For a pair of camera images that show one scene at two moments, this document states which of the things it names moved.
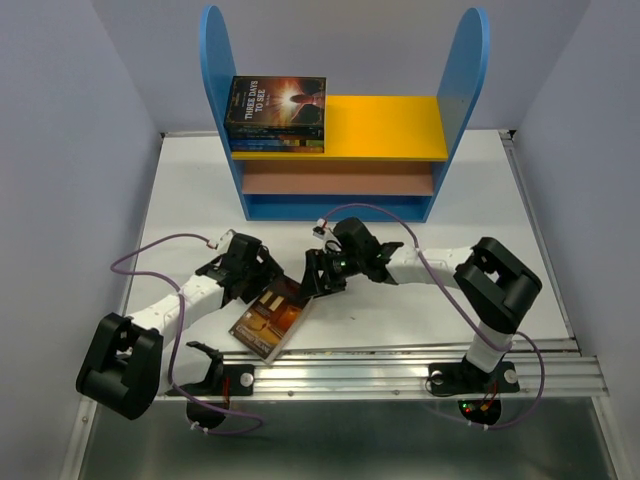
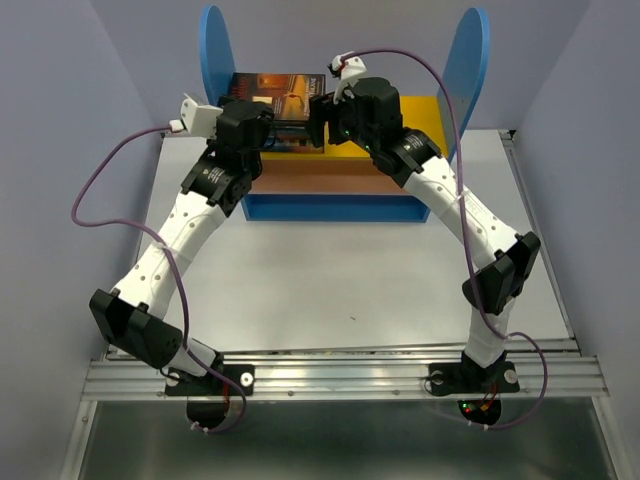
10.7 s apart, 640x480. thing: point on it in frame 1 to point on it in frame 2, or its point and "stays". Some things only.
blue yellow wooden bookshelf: (301, 153) stays
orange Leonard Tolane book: (266, 325) to (288, 94)
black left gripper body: (259, 275) to (267, 118)
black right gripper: (316, 261) to (317, 115)
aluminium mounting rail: (545, 366) stays
